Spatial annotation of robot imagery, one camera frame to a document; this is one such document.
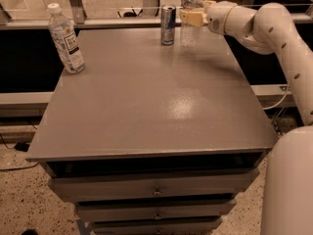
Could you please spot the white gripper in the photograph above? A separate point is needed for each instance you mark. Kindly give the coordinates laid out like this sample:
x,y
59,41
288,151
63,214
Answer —
x,y
217,17

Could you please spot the clear water bottle red label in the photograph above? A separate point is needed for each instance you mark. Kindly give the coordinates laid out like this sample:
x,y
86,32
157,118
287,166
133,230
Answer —
x,y
189,33

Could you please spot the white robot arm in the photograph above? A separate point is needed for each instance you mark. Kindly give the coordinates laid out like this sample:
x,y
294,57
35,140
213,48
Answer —
x,y
288,191

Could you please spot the blue silver redbull can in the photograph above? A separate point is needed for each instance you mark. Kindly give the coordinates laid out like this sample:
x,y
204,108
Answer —
x,y
167,24

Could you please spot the white labelled tea bottle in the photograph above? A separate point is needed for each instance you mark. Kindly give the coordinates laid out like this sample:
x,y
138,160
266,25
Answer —
x,y
64,37

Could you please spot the grey drawer cabinet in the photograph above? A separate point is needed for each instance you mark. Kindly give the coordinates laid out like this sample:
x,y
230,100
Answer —
x,y
140,107

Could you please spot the top grey drawer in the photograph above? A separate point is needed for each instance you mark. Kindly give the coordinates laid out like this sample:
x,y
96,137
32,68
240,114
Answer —
x,y
145,186

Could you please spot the grey drawer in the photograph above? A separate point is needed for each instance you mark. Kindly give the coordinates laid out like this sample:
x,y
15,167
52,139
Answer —
x,y
145,186
170,226
161,209

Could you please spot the middle grey drawer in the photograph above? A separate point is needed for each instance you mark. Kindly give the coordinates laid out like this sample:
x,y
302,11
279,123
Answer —
x,y
161,209

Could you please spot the bottom grey drawer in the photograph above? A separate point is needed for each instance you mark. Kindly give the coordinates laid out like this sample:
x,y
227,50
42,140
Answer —
x,y
170,226

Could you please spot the metal railing frame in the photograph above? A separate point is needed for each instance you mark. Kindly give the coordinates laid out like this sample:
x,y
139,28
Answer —
x,y
32,14

